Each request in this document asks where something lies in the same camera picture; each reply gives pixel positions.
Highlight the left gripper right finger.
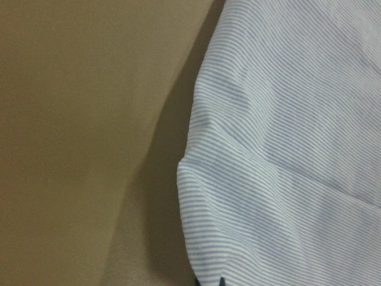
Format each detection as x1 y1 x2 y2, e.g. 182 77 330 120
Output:
219 277 226 286

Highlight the light blue striped shirt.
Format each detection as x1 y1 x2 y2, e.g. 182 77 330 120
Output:
177 1 380 285

